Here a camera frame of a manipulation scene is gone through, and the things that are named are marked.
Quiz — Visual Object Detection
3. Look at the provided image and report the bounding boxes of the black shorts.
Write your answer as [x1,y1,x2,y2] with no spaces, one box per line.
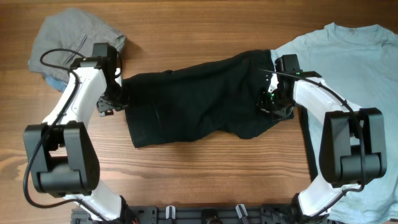
[123,50,294,148]

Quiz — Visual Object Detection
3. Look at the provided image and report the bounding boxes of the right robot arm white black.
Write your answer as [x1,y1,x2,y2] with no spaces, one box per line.
[257,54,387,223]

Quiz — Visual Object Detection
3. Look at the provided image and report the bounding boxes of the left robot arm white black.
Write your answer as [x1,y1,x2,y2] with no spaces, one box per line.
[22,43,139,223]

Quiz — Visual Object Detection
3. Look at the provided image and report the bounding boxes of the folded blue denim garment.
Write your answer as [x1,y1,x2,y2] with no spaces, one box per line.
[44,75,68,92]

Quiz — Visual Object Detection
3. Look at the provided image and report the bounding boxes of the folded grey shirt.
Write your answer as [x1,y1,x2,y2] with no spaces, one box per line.
[28,8,126,82]

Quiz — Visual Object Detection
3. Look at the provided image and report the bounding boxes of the light blue t-shirt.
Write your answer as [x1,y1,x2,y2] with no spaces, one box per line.
[271,23,397,223]

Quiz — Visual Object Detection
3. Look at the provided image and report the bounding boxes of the black mounting rail base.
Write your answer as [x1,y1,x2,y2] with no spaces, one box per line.
[70,203,299,224]

